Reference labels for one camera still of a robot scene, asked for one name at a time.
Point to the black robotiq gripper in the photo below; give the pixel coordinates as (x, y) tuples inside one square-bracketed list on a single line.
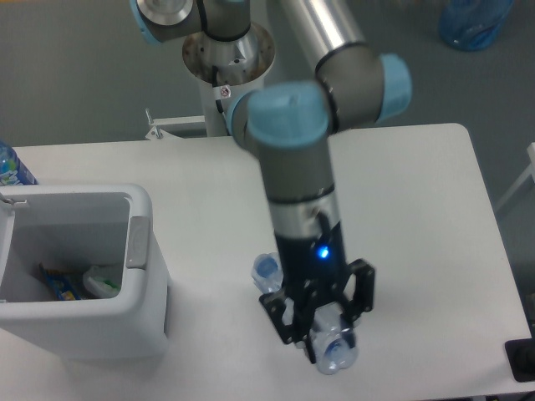
[(315, 273)]

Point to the white frame at right edge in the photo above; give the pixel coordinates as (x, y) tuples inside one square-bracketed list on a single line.
[(519, 187)]

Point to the white plastic trash can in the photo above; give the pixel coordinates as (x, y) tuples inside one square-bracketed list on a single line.
[(69, 228)]

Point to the black device at table edge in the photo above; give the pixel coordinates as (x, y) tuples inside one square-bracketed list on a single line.
[(520, 355)]

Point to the blue snack wrapper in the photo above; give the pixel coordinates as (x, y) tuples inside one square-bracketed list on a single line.
[(60, 285)]

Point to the clear plastic water bottle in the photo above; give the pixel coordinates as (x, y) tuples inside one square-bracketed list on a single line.
[(333, 339)]

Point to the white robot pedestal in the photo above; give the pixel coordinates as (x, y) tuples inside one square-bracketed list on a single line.
[(223, 71)]

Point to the white paper carton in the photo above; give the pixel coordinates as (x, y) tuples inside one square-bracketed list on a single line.
[(103, 282)]

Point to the blue plastic bag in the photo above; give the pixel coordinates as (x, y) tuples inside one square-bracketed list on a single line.
[(472, 25)]

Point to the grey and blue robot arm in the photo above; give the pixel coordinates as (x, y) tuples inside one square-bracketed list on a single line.
[(286, 126)]

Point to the blue labelled bottle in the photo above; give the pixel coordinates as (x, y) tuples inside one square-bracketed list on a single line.
[(13, 170)]

